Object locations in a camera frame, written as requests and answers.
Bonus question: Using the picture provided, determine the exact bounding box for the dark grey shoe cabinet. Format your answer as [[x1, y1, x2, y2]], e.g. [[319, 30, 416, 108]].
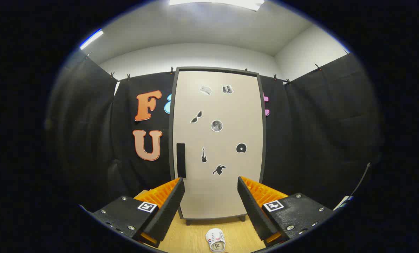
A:
[[169, 67, 267, 225]]

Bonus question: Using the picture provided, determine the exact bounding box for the white flat panel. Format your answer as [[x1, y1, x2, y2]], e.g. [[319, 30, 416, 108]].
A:
[[334, 195, 354, 210]]

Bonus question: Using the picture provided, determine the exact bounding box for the beige shoe cabinet door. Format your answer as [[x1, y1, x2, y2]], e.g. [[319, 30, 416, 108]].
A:
[[174, 71, 264, 220]]

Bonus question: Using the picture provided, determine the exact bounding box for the thin black cable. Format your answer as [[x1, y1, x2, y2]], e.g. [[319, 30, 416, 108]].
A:
[[350, 162, 371, 197]]

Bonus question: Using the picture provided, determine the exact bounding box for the white shoe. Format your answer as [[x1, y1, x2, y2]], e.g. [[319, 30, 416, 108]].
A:
[[205, 228, 227, 253]]

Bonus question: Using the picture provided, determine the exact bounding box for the narrow ceiling light strip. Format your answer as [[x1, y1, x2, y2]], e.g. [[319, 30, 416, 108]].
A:
[[79, 30, 104, 50]]

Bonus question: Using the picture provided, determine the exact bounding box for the wide ceiling light panel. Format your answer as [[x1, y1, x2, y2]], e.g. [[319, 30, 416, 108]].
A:
[[169, 0, 265, 11]]

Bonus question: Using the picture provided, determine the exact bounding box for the black backdrop cloth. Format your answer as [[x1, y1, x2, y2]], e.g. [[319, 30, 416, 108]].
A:
[[46, 53, 384, 211]]

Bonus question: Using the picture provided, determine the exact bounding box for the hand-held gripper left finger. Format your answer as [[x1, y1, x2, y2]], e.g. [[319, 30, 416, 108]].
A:
[[79, 177, 185, 248]]

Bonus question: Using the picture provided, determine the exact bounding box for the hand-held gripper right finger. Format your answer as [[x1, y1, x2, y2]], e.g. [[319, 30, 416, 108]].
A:
[[237, 176, 336, 247]]

